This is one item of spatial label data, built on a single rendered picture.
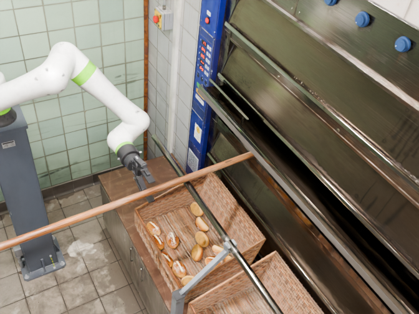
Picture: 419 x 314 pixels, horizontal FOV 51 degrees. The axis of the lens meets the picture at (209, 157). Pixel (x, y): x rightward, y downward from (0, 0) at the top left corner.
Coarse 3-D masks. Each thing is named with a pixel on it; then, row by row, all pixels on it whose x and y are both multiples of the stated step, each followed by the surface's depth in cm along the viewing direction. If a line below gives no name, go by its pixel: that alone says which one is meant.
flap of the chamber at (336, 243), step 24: (216, 96) 204; (240, 120) 193; (264, 144) 183; (288, 168) 174; (288, 192) 165; (312, 192) 166; (312, 216) 156; (336, 216) 158; (336, 240) 149; (360, 240) 152; (384, 264) 145; (408, 288) 140
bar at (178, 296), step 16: (160, 144) 210; (192, 192) 190; (208, 208) 184; (224, 240) 174; (224, 256) 175; (240, 256) 168; (208, 272) 177; (256, 288) 161; (176, 304) 179; (272, 304) 155
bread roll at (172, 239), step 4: (172, 232) 239; (168, 236) 237; (172, 236) 236; (176, 236) 238; (168, 240) 236; (172, 240) 234; (176, 240) 236; (168, 244) 236; (172, 244) 234; (176, 244) 235; (172, 248) 236
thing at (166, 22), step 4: (156, 8) 241; (160, 8) 241; (168, 8) 242; (156, 12) 242; (160, 12) 238; (164, 12) 237; (168, 12) 238; (172, 12) 239; (164, 16) 237; (168, 16) 239; (172, 16) 240; (160, 20) 239; (164, 20) 239; (168, 20) 240; (172, 20) 242; (156, 24) 246; (160, 24) 241; (164, 24) 241; (168, 24) 242; (172, 24) 243; (160, 28) 242; (164, 28) 242; (168, 28) 244; (172, 28) 245
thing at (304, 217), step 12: (228, 132) 224; (240, 144) 217; (264, 168) 205; (288, 204) 195; (300, 216) 189; (312, 228) 184; (324, 240) 179; (336, 252) 174; (348, 264) 170; (360, 276) 167; (372, 288) 163; (372, 300) 164; (384, 312) 160
